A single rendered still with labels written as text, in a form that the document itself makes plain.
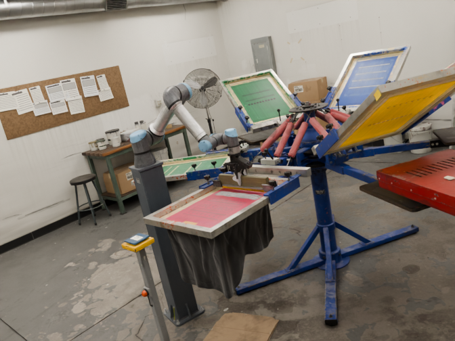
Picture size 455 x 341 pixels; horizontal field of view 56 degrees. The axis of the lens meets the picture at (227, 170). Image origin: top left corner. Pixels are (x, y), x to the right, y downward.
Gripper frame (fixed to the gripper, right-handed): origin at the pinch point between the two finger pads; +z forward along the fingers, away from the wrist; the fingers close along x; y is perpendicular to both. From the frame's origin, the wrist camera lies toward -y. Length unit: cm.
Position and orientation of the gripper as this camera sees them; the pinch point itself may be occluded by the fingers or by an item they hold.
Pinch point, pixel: (243, 183)
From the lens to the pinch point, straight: 274.3
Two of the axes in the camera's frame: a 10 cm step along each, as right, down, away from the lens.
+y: -7.2, -0.5, 6.9
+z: 1.9, 9.4, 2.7
